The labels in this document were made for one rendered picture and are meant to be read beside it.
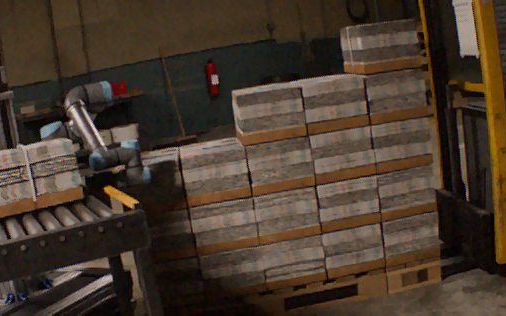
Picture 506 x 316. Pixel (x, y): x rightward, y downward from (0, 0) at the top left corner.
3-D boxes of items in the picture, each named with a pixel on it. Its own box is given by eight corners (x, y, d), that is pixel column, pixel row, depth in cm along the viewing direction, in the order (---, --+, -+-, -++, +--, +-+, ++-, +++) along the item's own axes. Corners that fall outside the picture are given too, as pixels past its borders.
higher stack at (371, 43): (366, 270, 345) (336, 28, 323) (417, 259, 347) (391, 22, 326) (387, 295, 307) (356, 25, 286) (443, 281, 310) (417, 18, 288)
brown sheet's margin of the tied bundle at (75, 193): (71, 190, 263) (69, 180, 263) (84, 197, 238) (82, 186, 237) (35, 199, 257) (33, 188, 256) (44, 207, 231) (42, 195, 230)
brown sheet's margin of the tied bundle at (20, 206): (22, 202, 254) (19, 192, 254) (29, 210, 228) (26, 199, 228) (-14, 210, 248) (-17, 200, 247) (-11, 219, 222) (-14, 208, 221)
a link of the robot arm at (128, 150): (117, 144, 260) (121, 171, 262) (141, 138, 266) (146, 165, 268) (110, 143, 267) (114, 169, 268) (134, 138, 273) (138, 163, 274)
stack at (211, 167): (152, 309, 335) (121, 155, 322) (367, 270, 345) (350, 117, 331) (150, 339, 297) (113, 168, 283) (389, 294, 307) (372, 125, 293)
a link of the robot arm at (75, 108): (56, 85, 278) (96, 159, 252) (78, 80, 284) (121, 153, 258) (54, 105, 286) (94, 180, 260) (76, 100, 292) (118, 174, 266)
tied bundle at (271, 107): (236, 136, 326) (229, 90, 322) (294, 127, 328) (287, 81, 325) (243, 147, 289) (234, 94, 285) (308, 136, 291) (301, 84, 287)
